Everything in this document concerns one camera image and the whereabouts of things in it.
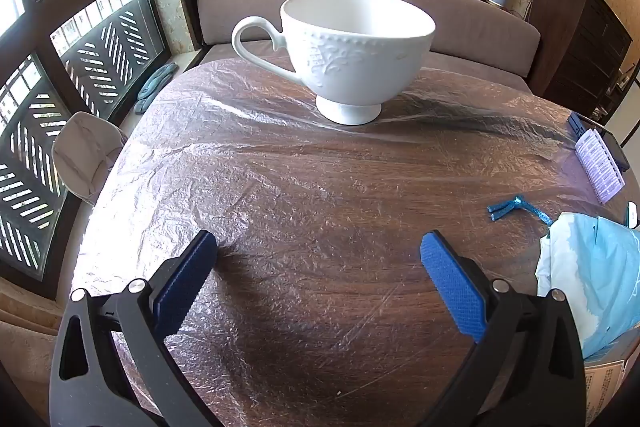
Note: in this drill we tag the white printed box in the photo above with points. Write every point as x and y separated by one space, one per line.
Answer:
607 382

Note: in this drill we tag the white chair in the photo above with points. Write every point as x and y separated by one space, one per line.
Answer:
85 152

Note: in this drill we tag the dark wooden cabinet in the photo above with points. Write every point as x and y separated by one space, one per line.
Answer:
580 42

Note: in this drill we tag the black phone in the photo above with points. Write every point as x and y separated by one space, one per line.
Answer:
617 152

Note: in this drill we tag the blue twisted ribbon tie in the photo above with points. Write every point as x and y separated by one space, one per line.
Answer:
505 208

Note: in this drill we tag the purple ribbed hair roller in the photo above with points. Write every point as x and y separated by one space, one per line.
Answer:
597 167

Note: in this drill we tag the small white device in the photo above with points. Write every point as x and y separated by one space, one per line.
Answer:
634 214

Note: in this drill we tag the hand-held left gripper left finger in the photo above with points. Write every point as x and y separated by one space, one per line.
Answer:
185 277

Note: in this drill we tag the dark blue clip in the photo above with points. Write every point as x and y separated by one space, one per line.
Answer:
576 125

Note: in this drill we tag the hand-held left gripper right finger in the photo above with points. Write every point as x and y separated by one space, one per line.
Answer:
452 282

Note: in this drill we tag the window with lattice railing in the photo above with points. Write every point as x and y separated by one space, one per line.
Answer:
75 57

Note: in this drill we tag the clear plastic table cover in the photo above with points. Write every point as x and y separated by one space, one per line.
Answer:
300 187

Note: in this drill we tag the light blue plastic packet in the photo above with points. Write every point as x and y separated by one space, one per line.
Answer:
595 272

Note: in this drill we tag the white embossed teacup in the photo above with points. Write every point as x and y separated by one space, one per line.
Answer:
350 47

